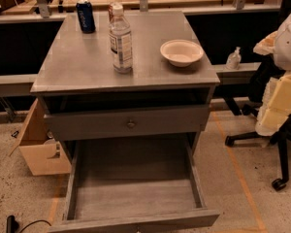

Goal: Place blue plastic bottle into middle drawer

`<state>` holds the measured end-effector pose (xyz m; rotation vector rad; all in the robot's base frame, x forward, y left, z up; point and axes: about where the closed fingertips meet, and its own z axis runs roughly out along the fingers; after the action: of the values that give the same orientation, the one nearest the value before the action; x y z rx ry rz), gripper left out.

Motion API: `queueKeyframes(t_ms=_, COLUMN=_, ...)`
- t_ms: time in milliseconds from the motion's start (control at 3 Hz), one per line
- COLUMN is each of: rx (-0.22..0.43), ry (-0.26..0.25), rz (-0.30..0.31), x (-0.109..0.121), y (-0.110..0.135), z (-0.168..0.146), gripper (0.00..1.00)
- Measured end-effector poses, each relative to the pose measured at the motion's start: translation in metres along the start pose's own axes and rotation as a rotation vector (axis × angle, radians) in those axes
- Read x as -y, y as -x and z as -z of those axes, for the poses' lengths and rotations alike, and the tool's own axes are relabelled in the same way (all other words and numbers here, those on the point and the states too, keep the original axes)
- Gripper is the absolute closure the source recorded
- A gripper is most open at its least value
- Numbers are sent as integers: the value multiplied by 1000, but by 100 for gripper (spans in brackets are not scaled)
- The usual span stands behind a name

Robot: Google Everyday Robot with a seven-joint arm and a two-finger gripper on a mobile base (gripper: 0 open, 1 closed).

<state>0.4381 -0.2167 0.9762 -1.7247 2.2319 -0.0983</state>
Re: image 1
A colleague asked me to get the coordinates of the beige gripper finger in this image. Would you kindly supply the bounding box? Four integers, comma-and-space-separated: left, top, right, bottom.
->
255, 72, 291, 136
253, 31, 277, 55

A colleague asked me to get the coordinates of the clear plastic water bottle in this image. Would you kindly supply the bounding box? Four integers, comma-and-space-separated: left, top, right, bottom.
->
109, 2, 133, 73

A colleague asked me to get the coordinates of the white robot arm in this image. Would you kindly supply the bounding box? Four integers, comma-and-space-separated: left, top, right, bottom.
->
253, 14, 291, 136

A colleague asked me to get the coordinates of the round metal drawer knob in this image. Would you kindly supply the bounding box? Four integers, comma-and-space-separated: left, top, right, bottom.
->
127, 119, 136, 129

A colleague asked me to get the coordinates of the open grey middle drawer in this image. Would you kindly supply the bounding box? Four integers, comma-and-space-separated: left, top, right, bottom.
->
49, 134, 219, 233

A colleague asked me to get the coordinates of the grey wooden drawer cabinet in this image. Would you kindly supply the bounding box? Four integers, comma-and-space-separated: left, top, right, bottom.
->
31, 12, 218, 233

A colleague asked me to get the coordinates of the closed grey top drawer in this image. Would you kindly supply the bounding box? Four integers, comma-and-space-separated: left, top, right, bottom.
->
45, 106, 210, 141

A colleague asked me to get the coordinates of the black office chair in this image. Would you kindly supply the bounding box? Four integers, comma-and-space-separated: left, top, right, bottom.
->
224, 0, 291, 192

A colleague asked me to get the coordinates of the white paper bowl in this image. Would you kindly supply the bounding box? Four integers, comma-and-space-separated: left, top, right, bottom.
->
160, 40, 204, 67

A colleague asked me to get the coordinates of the orange soda can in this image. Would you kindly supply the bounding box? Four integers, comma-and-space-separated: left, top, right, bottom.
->
108, 2, 114, 21

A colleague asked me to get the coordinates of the blue soda can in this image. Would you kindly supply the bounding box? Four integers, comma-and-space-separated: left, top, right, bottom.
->
76, 0, 96, 33

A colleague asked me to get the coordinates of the open cardboard box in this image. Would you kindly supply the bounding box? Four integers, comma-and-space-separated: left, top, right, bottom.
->
10, 100, 71, 176

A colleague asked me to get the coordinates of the black floor plug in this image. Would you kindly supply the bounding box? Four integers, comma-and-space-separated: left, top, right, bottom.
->
6, 216, 19, 233

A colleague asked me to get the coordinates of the black floor cable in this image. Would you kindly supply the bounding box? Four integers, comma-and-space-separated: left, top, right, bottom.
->
17, 219, 52, 233

